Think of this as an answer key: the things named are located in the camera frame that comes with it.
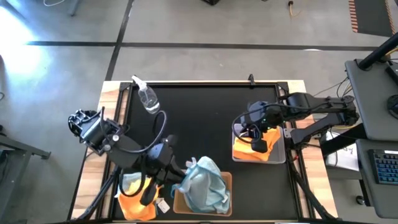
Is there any black floor mat orange border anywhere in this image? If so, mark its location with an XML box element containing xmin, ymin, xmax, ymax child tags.
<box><xmin>348</xmin><ymin>0</ymin><xmax>398</xmax><ymax>38</ymax></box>

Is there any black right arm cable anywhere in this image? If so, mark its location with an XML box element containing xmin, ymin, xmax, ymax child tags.
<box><xmin>231</xmin><ymin>104</ymin><xmax>282</xmax><ymax>146</ymax></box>

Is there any black table mat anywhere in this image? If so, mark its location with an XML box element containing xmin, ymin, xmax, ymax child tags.
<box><xmin>112</xmin><ymin>83</ymin><xmax>300</xmax><ymax>221</ymax></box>

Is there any yellow floor cable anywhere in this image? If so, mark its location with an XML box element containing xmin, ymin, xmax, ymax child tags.
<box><xmin>287</xmin><ymin>0</ymin><xmax>303</xmax><ymax>18</ymax></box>

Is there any grey furniture leg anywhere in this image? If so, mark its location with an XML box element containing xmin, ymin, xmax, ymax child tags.
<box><xmin>67</xmin><ymin>0</ymin><xmax>82</xmax><ymax>17</ymax></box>

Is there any grey metal stand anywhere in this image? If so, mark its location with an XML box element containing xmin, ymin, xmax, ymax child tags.
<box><xmin>0</xmin><ymin>124</ymin><xmax>52</xmax><ymax>224</ymax></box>

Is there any black backlit keyboard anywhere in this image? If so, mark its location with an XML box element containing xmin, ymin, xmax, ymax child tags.
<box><xmin>368</xmin><ymin>149</ymin><xmax>398</xmax><ymax>186</ymax></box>

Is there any grey workstation desk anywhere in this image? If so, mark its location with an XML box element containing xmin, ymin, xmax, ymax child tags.
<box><xmin>343</xmin><ymin>58</ymin><xmax>398</xmax><ymax>219</ymax></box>

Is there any black round desk object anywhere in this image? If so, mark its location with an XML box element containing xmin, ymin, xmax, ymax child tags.
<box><xmin>386</xmin><ymin>94</ymin><xmax>398</xmax><ymax>120</ymax></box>

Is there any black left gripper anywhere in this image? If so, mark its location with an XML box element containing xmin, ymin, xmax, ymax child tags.
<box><xmin>139</xmin><ymin>161</ymin><xmax>188</xmax><ymax>207</ymax></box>

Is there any black floor cable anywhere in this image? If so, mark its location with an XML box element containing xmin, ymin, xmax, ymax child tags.
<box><xmin>312</xmin><ymin>75</ymin><xmax>354</xmax><ymax>101</ymax></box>

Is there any white paper sheet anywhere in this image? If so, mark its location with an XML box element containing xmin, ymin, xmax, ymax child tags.
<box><xmin>323</xmin><ymin>131</ymin><xmax>359</xmax><ymax>172</ymax></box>

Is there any clear plastic basket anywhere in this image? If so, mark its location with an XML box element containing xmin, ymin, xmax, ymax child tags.
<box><xmin>231</xmin><ymin>123</ymin><xmax>287</xmax><ymax>165</ymax></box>

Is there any brown plastic basket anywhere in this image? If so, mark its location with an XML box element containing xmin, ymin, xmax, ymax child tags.
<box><xmin>172</xmin><ymin>170</ymin><xmax>233</xmax><ymax>218</ymax></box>

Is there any black pole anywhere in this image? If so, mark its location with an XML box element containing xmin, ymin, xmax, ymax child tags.
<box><xmin>356</xmin><ymin>32</ymin><xmax>398</xmax><ymax>71</ymax></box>

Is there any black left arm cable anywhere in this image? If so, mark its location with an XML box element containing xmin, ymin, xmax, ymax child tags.
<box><xmin>99</xmin><ymin>106</ymin><xmax>168</xmax><ymax>198</ymax></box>

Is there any clear spray bottle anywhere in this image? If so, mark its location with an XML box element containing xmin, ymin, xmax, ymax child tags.
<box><xmin>131</xmin><ymin>75</ymin><xmax>161</xmax><ymax>115</ymax></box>

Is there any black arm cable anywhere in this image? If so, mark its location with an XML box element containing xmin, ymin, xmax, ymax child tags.
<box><xmin>231</xmin><ymin>104</ymin><xmax>282</xmax><ymax>146</ymax></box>
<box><xmin>99</xmin><ymin>106</ymin><xmax>168</xmax><ymax>198</ymax></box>

